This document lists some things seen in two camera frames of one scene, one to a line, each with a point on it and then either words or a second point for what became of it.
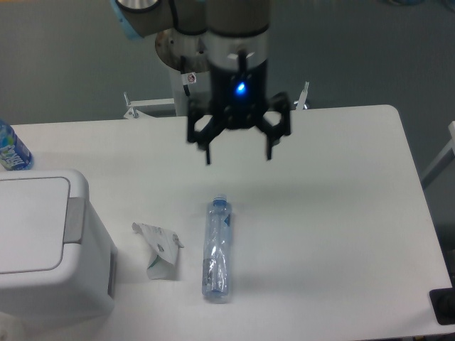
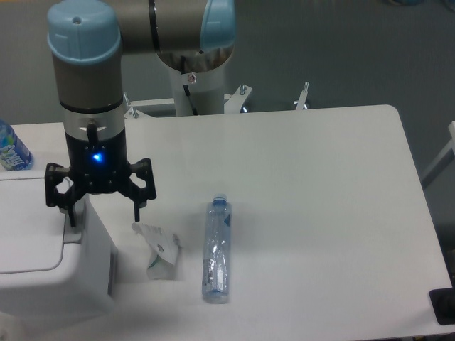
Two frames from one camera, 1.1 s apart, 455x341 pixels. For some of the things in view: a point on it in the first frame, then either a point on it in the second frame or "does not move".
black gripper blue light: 238,99 → 98,166
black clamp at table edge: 443,303 does not move
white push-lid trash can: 57,261 does not move
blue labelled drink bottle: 14,153 does not move
